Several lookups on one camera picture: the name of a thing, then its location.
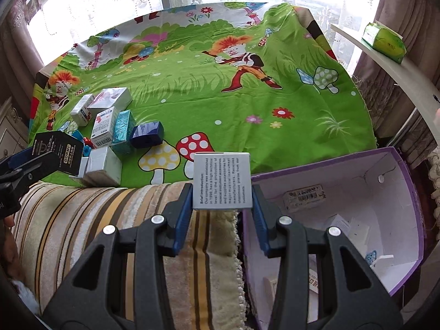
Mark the person's left hand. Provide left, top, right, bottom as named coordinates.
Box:
left=0, top=214, right=26, bottom=281

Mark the black cardboard box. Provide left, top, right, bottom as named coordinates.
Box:
left=32, top=131, right=85, bottom=176

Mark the white medicine box pink print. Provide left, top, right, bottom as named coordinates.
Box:
left=90, top=106, right=118, bottom=149

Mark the white shiny wrapped box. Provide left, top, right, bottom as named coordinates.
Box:
left=83, top=145, right=122, bottom=187

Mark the striped beige towel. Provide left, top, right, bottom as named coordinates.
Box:
left=10, top=180, right=248, bottom=330

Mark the white box barcode label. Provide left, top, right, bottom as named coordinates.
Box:
left=284, top=184, right=325, bottom=212

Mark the orange white medicine box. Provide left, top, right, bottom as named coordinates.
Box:
left=307, top=268, right=322, bottom=291

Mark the dark blue shiny box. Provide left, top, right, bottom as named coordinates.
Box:
left=131, top=120, right=164, bottom=149

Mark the purple cardboard box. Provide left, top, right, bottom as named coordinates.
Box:
left=241, top=146, right=425, bottom=330

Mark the teal shiny box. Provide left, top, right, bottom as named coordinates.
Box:
left=110, top=110, right=136, bottom=155

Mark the small white blue-print box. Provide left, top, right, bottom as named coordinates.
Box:
left=70, top=93, right=96, bottom=127

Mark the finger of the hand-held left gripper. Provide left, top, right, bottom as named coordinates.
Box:
left=0, top=149, right=62, bottom=183

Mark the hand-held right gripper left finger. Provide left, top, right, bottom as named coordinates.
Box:
left=41, top=182, right=195, bottom=330

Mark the white fluffy clothing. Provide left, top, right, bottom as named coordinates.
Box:
left=10, top=278, right=40, bottom=315

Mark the small plain white box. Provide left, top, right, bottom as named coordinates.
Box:
left=70, top=156, right=90, bottom=179

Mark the cartoon printed green bedsheet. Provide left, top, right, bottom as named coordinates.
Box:
left=29, top=2, right=377, bottom=188

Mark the cream carved cabinet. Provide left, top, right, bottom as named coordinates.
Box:
left=0, top=98, right=33, bottom=160

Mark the white square cardboard box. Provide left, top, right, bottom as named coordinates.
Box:
left=192, top=152, right=254, bottom=211
left=325, top=214, right=351, bottom=238

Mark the blue red plastic toy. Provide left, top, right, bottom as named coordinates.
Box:
left=74, top=137, right=93, bottom=159

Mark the white plastic holder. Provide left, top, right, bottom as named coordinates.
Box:
left=373, top=254, right=394, bottom=270

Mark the white curved rail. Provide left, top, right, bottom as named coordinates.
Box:
left=331, top=24, right=440, bottom=134

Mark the green tissue pack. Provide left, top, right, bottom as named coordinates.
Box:
left=362, top=21, right=407, bottom=64

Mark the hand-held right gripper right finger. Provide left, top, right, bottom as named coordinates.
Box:
left=251, top=184, right=404, bottom=330

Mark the large white pink-flower box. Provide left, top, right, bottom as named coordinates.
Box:
left=87, top=87, right=133, bottom=117

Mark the brown pleated curtain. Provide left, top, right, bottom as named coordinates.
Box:
left=0, top=0, right=45, bottom=111
left=351, top=0, right=440, bottom=166

